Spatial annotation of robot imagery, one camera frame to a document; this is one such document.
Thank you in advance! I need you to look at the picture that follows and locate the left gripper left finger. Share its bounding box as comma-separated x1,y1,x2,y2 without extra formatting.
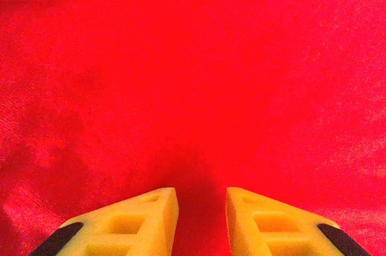
28,187,181,256

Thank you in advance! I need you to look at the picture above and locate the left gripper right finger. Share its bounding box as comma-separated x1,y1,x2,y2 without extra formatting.
226,187,372,256

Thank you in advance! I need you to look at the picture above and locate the red t-shirt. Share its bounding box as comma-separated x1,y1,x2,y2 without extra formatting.
0,0,386,256

